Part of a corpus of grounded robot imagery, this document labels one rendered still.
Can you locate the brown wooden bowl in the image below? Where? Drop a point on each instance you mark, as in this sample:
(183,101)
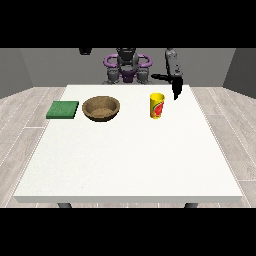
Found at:
(101,108)

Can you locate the green square pad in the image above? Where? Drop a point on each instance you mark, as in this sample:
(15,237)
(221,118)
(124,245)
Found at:
(62,109)

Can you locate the yellow cup melon print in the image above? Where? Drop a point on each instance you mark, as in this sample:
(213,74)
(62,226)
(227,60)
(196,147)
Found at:
(156,105)

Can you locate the grey robot trunk purple rings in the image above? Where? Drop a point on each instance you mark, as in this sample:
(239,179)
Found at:
(127,68)

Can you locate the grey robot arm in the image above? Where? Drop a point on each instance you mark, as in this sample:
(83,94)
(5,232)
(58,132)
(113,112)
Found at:
(173,63)

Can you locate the dark table leg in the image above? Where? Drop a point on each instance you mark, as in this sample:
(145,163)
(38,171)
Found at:
(64,205)
(191,205)

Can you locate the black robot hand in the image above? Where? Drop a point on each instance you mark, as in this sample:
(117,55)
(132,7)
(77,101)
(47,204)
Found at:
(85,50)
(177,84)

